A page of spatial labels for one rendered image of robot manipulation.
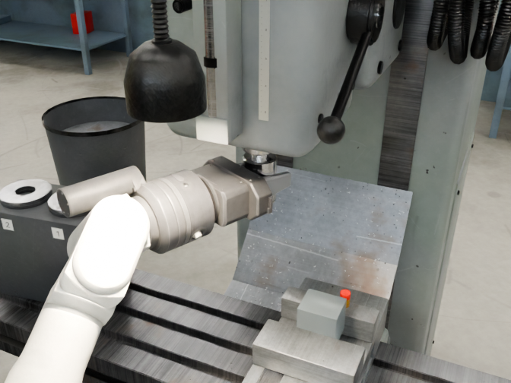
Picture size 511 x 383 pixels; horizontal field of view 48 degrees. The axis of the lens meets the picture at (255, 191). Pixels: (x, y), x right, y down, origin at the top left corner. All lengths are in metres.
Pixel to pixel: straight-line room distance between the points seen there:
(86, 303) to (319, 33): 0.36
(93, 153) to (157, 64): 2.17
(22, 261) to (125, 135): 1.61
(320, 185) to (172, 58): 0.73
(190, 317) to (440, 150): 0.55
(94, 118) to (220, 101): 2.46
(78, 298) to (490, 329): 2.11
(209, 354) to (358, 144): 0.48
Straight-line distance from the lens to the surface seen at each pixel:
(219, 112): 0.62
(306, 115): 0.63
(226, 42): 0.60
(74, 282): 0.61
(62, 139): 2.67
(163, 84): 0.49
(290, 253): 1.19
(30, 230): 1.06
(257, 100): 0.64
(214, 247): 2.84
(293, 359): 0.83
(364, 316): 0.90
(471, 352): 2.43
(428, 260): 1.22
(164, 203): 0.67
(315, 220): 1.18
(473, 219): 3.26
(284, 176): 0.77
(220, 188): 0.71
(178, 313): 1.07
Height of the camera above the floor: 1.60
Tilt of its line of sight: 29 degrees down
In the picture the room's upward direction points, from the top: straight up
